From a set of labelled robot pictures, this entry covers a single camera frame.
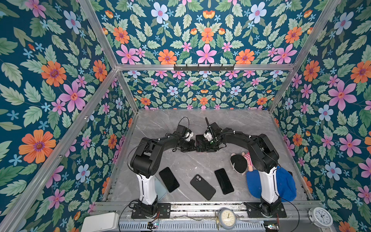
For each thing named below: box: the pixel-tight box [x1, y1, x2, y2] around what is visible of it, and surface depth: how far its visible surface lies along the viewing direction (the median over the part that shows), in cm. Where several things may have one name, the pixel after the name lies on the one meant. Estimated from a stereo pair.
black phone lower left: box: [158, 166, 180, 193], surface depth 86 cm
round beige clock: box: [218, 207, 237, 231], surface depth 70 cm
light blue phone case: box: [154, 177, 168, 201], surface depth 83 cm
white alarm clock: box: [306, 206, 334, 229], surface depth 70 cm
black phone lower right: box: [214, 168, 235, 195], surface depth 84 cm
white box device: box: [80, 212, 120, 232], surface depth 69 cm
